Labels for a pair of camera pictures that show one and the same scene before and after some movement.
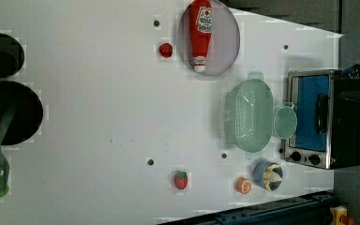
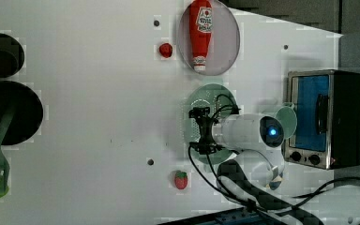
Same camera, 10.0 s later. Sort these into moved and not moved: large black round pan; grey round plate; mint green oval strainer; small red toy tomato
Moved: mint green oval strainer
Not moved: grey round plate; large black round pan; small red toy tomato
